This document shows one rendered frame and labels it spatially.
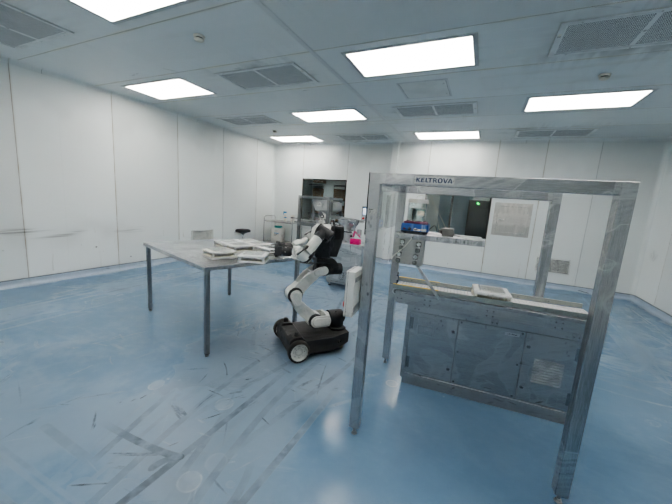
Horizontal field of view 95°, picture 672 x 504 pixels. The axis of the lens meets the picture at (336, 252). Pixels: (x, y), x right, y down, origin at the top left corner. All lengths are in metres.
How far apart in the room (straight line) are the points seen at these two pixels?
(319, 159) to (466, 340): 6.80
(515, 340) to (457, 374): 0.50
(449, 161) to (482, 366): 5.54
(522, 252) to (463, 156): 2.39
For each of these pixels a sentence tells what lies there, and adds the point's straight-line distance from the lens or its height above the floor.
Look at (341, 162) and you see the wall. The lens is 8.26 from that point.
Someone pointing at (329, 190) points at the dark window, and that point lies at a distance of 8.34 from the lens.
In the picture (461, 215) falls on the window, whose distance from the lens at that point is 7.45.
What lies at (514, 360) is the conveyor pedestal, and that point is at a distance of 2.68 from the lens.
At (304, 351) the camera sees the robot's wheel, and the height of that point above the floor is 0.10.
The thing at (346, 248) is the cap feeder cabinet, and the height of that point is 0.68.
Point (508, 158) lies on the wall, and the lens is 7.52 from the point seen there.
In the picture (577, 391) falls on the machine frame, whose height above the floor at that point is 0.63.
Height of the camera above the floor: 1.44
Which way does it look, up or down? 9 degrees down
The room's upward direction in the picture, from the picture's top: 4 degrees clockwise
